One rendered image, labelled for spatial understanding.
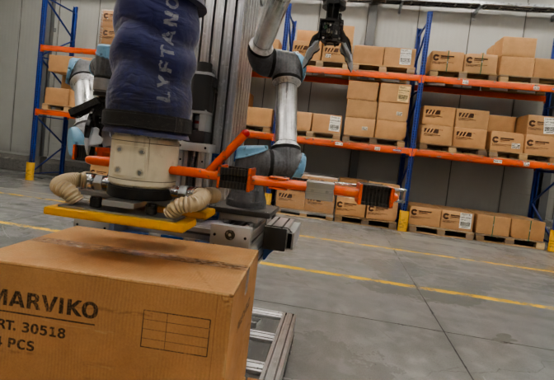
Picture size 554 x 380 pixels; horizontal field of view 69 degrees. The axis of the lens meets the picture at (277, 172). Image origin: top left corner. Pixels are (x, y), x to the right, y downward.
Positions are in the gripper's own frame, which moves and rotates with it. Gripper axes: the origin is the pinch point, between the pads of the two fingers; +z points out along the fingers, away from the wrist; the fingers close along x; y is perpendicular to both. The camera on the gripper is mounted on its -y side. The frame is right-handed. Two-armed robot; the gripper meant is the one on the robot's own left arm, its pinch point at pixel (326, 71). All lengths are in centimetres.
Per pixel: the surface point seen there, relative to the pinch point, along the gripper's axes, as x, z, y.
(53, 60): -636, -116, -676
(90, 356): -41, 76, 48
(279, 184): -6.6, 34.6, 29.0
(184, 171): -31, 34, 30
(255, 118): -171, -36, -678
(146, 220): -34, 46, 42
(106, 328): -38, 69, 48
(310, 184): 0.8, 33.6, 28.6
